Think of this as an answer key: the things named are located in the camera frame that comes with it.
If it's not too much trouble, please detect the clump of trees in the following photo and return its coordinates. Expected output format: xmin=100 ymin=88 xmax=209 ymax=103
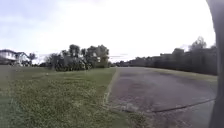
xmin=44 ymin=43 xmax=112 ymax=72

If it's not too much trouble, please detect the grey asphalt road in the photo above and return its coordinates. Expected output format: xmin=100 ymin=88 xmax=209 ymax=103
xmin=107 ymin=66 xmax=219 ymax=128

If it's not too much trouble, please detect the green grass field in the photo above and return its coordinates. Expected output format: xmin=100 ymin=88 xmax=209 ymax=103
xmin=0 ymin=64 xmax=148 ymax=128

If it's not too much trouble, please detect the long dark hedge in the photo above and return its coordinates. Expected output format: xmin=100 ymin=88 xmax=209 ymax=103
xmin=114 ymin=36 xmax=218 ymax=76

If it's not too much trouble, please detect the grass verge strip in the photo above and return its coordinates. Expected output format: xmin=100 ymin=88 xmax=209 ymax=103
xmin=146 ymin=66 xmax=219 ymax=83

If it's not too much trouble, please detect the palm tree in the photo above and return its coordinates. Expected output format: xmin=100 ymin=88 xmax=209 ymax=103
xmin=27 ymin=52 xmax=38 ymax=67

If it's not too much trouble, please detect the white house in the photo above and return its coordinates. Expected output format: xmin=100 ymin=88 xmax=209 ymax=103
xmin=0 ymin=48 xmax=31 ymax=67

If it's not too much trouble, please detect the dark pole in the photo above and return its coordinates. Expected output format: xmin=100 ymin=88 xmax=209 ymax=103
xmin=205 ymin=0 xmax=224 ymax=128

